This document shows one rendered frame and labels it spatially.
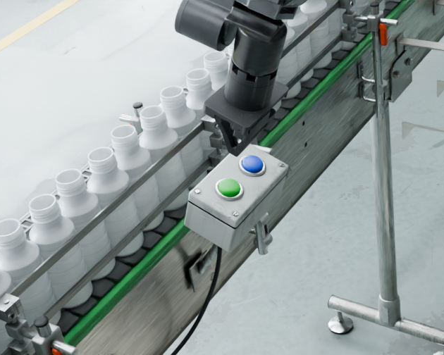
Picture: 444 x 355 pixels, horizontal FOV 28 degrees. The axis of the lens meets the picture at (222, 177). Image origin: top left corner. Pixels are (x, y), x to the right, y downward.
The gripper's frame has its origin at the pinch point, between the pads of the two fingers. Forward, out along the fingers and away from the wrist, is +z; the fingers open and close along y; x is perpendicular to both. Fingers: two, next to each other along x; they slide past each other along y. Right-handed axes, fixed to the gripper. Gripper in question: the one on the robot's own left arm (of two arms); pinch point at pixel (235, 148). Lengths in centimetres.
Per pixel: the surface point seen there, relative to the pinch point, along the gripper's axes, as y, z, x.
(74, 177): 10.1, 10.1, -17.9
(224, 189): 1.0, 6.8, 0.3
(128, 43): -206, 184, -159
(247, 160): -5.8, 6.7, -0.3
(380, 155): -78, 57, 2
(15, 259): 24.8, 11.6, -15.0
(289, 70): -40.2, 17.1, -11.2
